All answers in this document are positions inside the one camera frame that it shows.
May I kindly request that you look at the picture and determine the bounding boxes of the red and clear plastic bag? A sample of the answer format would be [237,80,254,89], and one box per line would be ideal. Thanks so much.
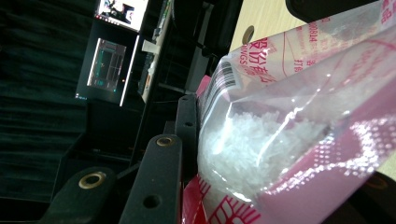
[181,0,396,224]

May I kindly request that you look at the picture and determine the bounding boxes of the dark curtain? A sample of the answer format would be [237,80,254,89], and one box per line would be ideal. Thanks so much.
[0,0,94,200]

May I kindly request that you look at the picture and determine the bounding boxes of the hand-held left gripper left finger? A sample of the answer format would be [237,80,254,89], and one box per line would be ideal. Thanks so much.
[120,93,201,224]

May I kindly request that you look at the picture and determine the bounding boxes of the large dark computer monitor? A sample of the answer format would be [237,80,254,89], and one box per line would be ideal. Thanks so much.
[75,20,140,107]

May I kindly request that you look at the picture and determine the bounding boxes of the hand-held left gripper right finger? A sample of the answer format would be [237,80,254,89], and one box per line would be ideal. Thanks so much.
[321,171,396,224]

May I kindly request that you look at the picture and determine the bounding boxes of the bright computer monitor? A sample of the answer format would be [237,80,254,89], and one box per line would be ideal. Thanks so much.
[93,0,149,33]

